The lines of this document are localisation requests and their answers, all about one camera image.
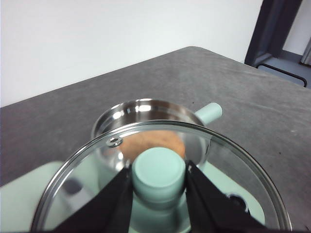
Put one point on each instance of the green breakfast machine base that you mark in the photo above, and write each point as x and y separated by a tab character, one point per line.
19	194

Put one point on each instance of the dark grey door frame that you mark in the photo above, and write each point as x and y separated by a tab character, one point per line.
269	29

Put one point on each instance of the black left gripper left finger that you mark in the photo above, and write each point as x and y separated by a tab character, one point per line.
107	211

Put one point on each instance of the glass lid with green knob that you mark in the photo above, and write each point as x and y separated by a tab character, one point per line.
158	172

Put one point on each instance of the brown potato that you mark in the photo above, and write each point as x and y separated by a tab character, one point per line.
145	140

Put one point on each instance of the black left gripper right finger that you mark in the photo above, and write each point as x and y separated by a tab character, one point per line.
211	211

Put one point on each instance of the black metal tube frame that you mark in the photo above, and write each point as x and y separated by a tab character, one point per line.
281	71

